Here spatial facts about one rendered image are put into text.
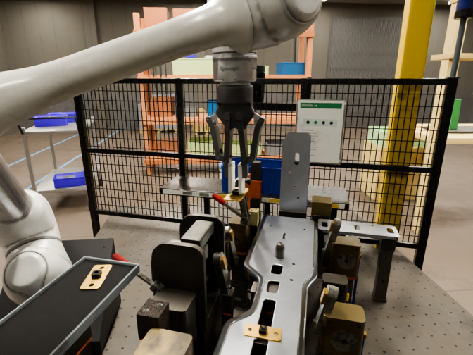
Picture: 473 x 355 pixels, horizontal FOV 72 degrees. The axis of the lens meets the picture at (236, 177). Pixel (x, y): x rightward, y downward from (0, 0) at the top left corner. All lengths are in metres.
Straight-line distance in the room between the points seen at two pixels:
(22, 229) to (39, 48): 10.42
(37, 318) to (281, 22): 0.61
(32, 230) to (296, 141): 0.97
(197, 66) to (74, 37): 6.27
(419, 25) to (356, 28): 9.81
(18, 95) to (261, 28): 0.38
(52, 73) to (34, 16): 10.90
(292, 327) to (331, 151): 1.01
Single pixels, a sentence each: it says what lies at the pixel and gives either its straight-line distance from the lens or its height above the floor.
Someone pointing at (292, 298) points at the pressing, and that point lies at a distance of 0.92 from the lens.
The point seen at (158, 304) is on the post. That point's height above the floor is 1.10.
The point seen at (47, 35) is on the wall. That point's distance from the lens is 11.34.
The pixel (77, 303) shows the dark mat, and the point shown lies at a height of 1.16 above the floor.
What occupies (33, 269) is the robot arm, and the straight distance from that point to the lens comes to 1.06.
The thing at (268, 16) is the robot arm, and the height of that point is 1.63.
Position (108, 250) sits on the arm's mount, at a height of 0.95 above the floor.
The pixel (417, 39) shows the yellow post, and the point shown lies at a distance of 1.70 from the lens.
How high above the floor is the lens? 1.55
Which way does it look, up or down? 17 degrees down
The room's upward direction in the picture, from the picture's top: straight up
